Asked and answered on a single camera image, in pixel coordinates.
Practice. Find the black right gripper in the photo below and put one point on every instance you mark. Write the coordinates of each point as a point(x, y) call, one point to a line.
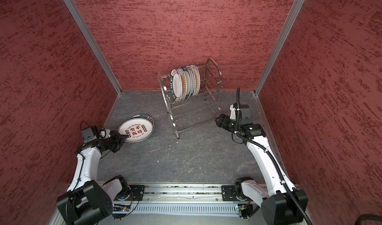
point(223, 121)

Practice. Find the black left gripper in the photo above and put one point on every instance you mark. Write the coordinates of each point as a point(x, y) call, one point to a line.
point(120, 140)

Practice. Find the white plate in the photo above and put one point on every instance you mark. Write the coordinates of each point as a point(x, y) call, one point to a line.
point(188, 81)
point(136, 129)
point(192, 81)
point(144, 116)
point(176, 85)
point(183, 83)
point(197, 79)

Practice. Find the stainless steel dish rack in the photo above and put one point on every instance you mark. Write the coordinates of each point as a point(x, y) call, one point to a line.
point(202, 108)

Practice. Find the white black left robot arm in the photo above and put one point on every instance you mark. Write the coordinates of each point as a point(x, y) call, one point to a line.
point(86, 202)

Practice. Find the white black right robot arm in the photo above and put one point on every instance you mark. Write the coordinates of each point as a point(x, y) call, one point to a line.
point(281, 202)

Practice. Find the left small circuit board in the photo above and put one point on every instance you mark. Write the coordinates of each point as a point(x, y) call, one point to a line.
point(121, 208)

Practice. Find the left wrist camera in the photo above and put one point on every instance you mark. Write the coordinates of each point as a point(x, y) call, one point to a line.
point(92, 133)

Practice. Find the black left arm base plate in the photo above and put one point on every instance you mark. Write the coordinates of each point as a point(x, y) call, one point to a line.
point(134, 192)

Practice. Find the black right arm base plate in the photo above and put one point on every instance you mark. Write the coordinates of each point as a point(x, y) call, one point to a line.
point(229, 194)

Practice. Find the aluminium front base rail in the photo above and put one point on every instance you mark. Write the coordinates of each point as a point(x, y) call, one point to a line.
point(187, 199)

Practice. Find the aluminium right corner post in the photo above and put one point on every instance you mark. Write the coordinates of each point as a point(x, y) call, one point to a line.
point(287, 26)

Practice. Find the aluminium corner post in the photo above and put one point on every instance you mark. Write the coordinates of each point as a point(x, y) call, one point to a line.
point(287, 26)
point(79, 20)

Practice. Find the aluminium left corner post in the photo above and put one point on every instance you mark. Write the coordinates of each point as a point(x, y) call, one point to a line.
point(79, 20)

